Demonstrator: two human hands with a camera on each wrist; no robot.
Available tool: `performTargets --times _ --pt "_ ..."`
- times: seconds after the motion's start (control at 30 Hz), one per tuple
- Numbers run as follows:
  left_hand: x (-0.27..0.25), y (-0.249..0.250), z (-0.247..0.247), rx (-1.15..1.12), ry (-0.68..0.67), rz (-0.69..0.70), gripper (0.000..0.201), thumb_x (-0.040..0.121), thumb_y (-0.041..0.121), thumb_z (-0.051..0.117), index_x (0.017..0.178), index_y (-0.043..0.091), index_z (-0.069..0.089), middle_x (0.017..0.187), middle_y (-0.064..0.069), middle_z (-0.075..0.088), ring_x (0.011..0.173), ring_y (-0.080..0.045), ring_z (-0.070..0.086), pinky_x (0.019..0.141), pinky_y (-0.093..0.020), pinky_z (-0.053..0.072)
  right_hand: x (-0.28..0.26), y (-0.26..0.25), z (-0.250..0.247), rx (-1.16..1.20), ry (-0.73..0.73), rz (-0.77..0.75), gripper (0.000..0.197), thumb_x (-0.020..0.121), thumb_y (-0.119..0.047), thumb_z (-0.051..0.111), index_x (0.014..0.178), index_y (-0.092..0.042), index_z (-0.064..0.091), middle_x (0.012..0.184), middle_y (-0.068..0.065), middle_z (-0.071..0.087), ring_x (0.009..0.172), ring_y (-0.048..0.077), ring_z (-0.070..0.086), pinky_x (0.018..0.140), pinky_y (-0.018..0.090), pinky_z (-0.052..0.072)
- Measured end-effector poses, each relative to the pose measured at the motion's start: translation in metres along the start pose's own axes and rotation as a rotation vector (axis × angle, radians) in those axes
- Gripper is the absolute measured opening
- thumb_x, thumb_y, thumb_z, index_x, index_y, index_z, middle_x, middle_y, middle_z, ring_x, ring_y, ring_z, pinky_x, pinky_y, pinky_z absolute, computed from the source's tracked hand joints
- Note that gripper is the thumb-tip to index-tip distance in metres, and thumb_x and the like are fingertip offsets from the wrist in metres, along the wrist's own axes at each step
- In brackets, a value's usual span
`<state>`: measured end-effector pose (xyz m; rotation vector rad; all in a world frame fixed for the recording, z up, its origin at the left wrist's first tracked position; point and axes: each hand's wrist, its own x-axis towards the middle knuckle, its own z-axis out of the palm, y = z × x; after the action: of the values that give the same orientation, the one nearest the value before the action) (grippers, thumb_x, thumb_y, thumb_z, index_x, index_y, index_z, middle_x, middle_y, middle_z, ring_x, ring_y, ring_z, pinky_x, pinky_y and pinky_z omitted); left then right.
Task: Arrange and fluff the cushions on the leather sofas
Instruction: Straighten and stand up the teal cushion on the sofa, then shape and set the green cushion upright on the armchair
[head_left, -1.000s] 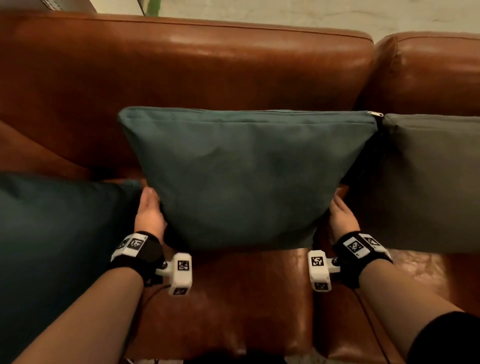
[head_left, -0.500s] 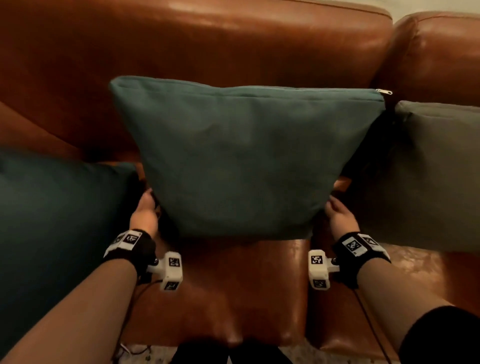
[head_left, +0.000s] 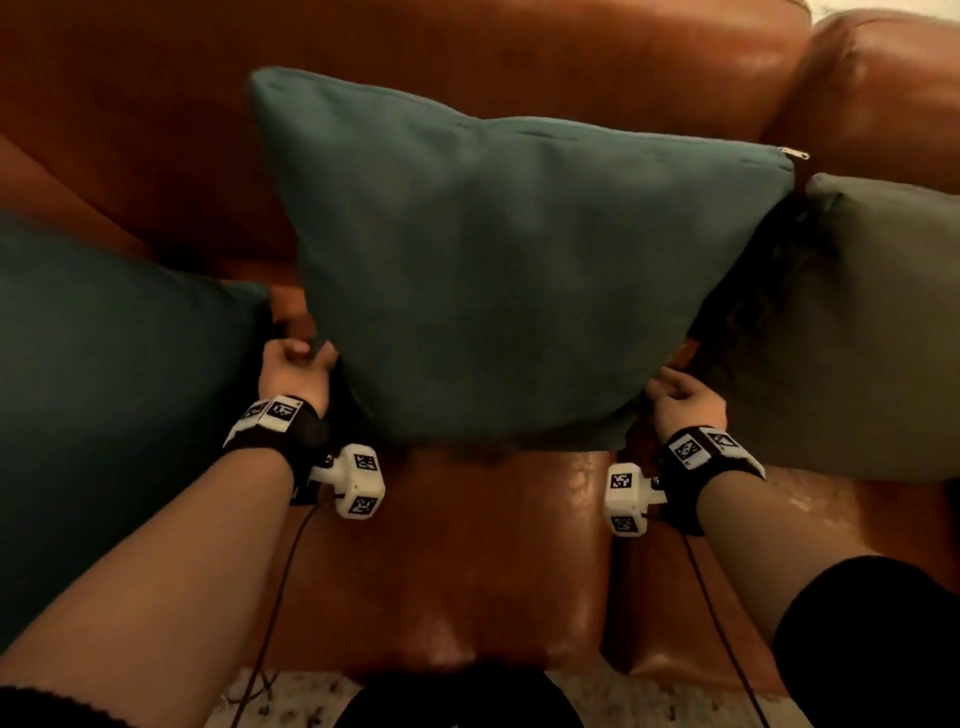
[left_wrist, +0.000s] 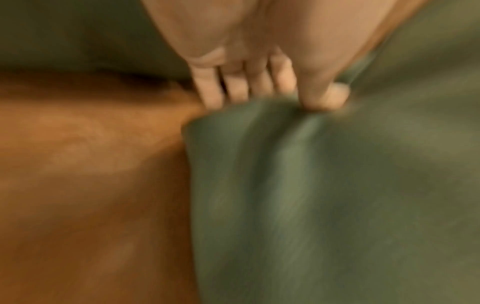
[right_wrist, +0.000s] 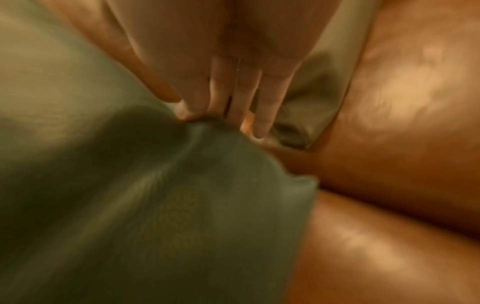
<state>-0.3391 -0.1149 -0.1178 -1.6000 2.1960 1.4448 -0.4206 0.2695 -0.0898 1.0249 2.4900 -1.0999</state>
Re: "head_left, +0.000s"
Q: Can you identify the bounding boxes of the person's left hand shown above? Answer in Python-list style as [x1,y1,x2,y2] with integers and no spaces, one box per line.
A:
[258,338,340,419]

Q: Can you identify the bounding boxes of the person's right hand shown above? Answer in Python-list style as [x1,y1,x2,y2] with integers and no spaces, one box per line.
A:
[646,365,729,444]

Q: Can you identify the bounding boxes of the teal cushion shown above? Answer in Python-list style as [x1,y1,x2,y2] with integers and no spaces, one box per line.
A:
[0,209,275,654]
[247,65,811,451]

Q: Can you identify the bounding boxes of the grey cushion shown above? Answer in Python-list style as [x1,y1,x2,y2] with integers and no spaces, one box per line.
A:
[689,172,960,485]

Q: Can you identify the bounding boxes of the brown leather sofa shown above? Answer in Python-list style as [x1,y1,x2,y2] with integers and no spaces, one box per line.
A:
[603,7,960,695]
[0,0,813,676]

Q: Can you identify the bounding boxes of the person's left forearm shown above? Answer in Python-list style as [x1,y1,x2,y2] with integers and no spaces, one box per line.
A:
[0,448,295,728]

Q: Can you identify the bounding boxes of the black marker wristband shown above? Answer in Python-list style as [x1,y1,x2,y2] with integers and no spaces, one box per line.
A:
[653,425,766,538]
[222,395,331,505]

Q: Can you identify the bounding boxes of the patterned grey rug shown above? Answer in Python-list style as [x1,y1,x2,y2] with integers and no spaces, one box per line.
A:
[206,667,815,728]

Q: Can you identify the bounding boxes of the black trousers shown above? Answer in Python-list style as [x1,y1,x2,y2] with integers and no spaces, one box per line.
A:
[333,663,586,728]

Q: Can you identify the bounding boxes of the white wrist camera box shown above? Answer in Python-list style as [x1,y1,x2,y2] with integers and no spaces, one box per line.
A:
[603,462,669,538]
[308,443,387,520]

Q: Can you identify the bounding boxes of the thin black camera cable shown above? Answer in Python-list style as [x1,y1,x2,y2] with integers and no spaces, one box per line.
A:
[224,494,335,728]
[678,532,770,728]

